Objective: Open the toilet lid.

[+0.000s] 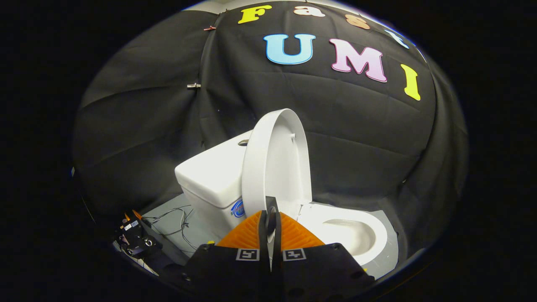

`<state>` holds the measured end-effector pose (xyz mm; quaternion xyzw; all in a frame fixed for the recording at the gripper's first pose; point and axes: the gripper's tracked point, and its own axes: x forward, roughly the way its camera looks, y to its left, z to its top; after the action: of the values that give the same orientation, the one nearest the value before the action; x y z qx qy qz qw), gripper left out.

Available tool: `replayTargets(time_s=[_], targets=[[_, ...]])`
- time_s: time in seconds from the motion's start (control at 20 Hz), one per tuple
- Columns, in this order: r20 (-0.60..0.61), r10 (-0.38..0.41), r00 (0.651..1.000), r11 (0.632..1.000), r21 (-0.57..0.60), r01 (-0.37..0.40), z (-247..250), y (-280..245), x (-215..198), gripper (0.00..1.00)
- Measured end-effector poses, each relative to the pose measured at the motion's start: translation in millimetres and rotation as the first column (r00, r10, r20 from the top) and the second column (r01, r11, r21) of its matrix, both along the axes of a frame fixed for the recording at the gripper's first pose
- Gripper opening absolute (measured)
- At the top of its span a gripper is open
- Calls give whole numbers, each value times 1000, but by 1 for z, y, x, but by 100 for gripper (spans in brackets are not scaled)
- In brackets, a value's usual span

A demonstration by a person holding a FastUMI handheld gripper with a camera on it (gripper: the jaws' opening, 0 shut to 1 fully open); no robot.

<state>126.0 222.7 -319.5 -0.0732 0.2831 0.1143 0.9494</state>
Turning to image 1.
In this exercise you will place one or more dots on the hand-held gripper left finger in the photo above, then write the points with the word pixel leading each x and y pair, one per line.
pixel 226 272

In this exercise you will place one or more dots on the small silver clip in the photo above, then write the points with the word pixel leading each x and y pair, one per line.
pixel 194 85

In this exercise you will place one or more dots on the black backdrop cloth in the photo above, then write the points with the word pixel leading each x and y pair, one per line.
pixel 344 138

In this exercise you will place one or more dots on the white toilet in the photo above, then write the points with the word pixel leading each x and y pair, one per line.
pixel 209 176

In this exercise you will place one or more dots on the white toilet lid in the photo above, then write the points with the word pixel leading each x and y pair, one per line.
pixel 277 163

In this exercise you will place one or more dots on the black device with orange parts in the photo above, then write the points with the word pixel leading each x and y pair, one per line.
pixel 136 237

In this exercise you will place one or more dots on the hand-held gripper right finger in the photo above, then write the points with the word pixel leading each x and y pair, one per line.
pixel 319 272

